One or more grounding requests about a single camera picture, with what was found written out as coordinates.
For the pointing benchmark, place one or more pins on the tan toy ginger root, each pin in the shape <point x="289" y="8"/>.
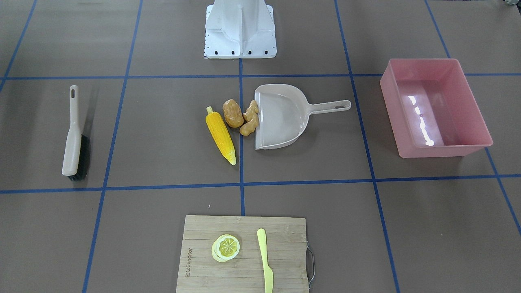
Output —
<point x="251" y="119"/>

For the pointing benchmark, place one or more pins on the brown toy potato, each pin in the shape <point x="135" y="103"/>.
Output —
<point x="232" y="114"/>

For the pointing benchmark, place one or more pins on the yellow toy corn cob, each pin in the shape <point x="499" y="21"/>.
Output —
<point x="221" y="136"/>

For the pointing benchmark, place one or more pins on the beige hand brush black bristles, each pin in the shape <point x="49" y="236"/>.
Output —
<point x="76" y="159"/>

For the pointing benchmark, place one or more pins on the pink plastic bin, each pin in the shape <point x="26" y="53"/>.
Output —
<point x="432" y="110"/>

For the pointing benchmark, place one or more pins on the yellow toy lemon slice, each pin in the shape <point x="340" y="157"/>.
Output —
<point x="225" y="248"/>

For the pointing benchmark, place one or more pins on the yellow plastic toy knife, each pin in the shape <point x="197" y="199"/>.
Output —
<point x="267" y="270"/>

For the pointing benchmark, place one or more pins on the bamboo cutting board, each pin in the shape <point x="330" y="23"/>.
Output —
<point x="281" y="240"/>

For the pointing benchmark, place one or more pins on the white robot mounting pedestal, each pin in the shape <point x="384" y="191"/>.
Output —
<point x="240" y="29"/>

